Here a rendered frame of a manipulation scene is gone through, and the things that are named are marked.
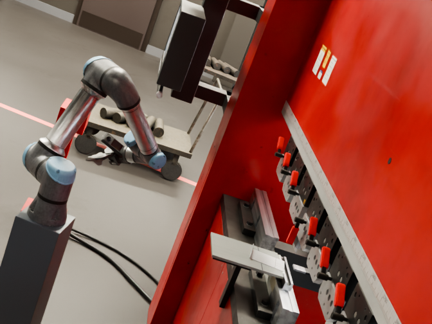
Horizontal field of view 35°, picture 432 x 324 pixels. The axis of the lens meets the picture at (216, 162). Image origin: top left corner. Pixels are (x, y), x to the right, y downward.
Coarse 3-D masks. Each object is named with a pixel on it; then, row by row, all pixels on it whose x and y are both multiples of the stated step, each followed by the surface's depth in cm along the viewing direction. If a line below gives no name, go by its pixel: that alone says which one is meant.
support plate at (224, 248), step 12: (216, 240) 246; (228, 240) 250; (216, 252) 238; (228, 252) 241; (240, 252) 245; (264, 252) 252; (240, 264) 237; (252, 264) 239; (264, 264) 243; (276, 276) 239
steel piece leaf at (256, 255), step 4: (252, 248) 247; (252, 252) 248; (256, 252) 249; (260, 252) 250; (252, 256) 244; (256, 256) 246; (260, 256) 247; (264, 256) 248; (268, 256) 249; (272, 256) 250; (256, 260) 243; (260, 260) 244; (264, 260) 245; (268, 260) 246; (272, 260) 247; (268, 264) 243; (272, 264) 244
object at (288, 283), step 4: (284, 256) 255; (284, 260) 252; (284, 268) 248; (288, 268) 247; (288, 272) 244; (284, 276) 239; (288, 276) 242; (280, 280) 242; (284, 280) 238; (288, 280) 240; (284, 284) 236; (288, 284) 237; (292, 284) 236; (284, 288) 237; (288, 288) 237
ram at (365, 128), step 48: (336, 0) 284; (384, 0) 223; (336, 48) 260; (384, 48) 208; (288, 96) 312; (336, 96) 240; (384, 96) 194; (336, 144) 223; (384, 144) 183; (336, 192) 208; (384, 192) 173; (384, 240) 164; (384, 288) 155
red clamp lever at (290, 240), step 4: (296, 220) 224; (300, 220) 224; (304, 220) 225; (296, 224) 225; (292, 228) 225; (296, 228) 225; (292, 232) 225; (296, 232) 225; (288, 236) 227; (292, 236) 225; (288, 240) 226; (292, 240) 226
